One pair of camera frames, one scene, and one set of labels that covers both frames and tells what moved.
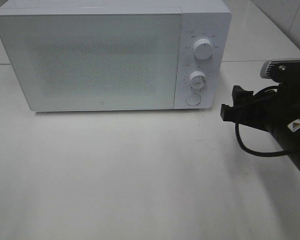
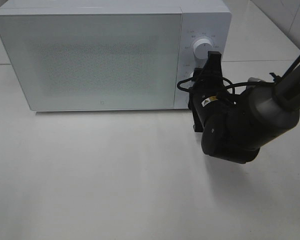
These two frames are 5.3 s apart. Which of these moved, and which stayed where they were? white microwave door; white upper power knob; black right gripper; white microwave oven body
Moved: black right gripper
Stayed: white microwave oven body; white microwave door; white upper power knob
